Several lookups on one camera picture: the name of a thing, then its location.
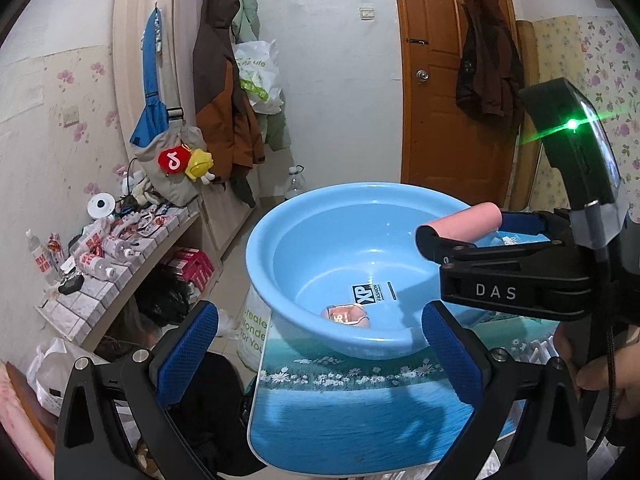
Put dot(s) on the pink roll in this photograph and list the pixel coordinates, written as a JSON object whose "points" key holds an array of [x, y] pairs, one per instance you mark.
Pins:
{"points": [[470, 220]]}

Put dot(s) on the large clear water bottle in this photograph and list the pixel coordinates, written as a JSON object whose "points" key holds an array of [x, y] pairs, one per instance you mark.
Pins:
{"points": [[295, 185]]}

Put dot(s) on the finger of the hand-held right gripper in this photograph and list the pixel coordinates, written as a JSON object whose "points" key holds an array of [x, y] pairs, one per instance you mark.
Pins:
{"points": [[520, 222], [435, 245]]}

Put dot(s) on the light blue plastic basin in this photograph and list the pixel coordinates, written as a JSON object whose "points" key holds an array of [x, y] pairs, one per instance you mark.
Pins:
{"points": [[320, 255]]}

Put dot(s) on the small black device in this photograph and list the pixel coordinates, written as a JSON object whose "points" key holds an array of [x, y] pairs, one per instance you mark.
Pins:
{"points": [[70, 287]]}

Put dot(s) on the brown wooden door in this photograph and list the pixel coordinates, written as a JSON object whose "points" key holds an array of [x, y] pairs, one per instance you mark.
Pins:
{"points": [[435, 110]]}

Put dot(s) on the dark brown jacket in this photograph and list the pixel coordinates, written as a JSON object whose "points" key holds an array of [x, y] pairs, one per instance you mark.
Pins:
{"points": [[487, 60]]}

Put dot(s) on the pale green jacket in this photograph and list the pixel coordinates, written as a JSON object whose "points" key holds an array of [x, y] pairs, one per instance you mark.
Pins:
{"points": [[275, 130]]}

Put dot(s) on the red plush charm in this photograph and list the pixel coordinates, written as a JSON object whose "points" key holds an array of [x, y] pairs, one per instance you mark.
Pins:
{"points": [[172, 161]]}

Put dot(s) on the metal door knob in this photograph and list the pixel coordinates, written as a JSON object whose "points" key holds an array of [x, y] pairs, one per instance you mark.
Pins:
{"points": [[422, 75]]}

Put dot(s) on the light wood wardrobe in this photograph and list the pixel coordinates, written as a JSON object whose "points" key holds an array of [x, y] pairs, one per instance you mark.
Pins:
{"points": [[135, 60]]}

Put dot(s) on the dark cloth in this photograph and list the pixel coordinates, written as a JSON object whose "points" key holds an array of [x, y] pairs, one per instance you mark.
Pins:
{"points": [[220, 410]]}

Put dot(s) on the pile of red label packets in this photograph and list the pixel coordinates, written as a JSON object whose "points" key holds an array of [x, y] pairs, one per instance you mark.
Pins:
{"points": [[115, 245]]}

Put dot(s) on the small pink packet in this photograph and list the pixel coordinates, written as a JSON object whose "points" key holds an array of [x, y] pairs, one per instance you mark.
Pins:
{"points": [[345, 316]]}

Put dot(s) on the brown and orange jacket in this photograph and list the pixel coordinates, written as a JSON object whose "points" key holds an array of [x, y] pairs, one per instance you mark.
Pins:
{"points": [[215, 85]]}

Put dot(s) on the white light switch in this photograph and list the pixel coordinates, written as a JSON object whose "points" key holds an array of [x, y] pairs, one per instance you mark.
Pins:
{"points": [[367, 13]]}

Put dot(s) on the white bag green lettering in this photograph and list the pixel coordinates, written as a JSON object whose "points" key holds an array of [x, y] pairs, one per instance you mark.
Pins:
{"points": [[252, 330]]}

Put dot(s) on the yellow plush charm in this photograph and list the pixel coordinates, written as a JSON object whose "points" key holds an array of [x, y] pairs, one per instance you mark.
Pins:
{"points": [[200, 162]]}

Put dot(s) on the scenery print desktop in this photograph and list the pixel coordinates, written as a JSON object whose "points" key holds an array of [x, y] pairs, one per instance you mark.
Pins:
{"points": [[350, 410]]}

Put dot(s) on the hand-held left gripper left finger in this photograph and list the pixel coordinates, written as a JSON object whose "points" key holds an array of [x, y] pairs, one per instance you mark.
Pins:
{"points": [[187, 355]]}

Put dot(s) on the pink blanket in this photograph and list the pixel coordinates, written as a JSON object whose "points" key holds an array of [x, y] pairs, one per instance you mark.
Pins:
{"points": [[20, 430]]}

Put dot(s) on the white round camera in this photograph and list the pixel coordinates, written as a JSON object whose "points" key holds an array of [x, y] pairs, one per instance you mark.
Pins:
{"points": [[101, 206]]}

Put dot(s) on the black plastic bag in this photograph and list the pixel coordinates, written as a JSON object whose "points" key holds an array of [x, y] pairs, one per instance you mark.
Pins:
{"points": [[162, 295]]}

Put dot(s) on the white plastic bag green print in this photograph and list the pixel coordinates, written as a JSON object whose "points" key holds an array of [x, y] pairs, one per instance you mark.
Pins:
{"points": [[257, 75]]}

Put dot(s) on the person's right hand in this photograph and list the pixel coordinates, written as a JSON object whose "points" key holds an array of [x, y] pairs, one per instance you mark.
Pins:
{"points": [[595, 377]]}

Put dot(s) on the blue and grey bag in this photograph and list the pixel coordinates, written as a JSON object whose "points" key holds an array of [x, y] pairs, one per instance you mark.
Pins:
{"points": [[150, 125]]}

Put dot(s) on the red cardboard box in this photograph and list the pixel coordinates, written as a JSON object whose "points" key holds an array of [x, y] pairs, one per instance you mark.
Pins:
{"points": [[195, 267]]}

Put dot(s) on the white wall socket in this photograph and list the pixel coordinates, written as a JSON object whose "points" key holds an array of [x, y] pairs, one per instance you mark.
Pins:
{"points": [[71, 116]]}

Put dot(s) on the rolled beige mat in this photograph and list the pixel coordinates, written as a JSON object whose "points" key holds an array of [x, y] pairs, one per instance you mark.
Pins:
{"points": [[525, 170]]}

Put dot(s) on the clear bottle red label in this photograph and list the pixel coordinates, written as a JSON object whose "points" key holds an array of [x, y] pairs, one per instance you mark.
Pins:
{"points": [[41, 260]]}

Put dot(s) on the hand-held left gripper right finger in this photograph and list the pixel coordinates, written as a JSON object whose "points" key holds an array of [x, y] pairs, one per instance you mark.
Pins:
{"points": [[452, 355]]}

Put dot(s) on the white tiled shelf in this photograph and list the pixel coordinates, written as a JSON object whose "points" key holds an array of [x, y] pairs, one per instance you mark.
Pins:
{"points": [[100, 300]]}

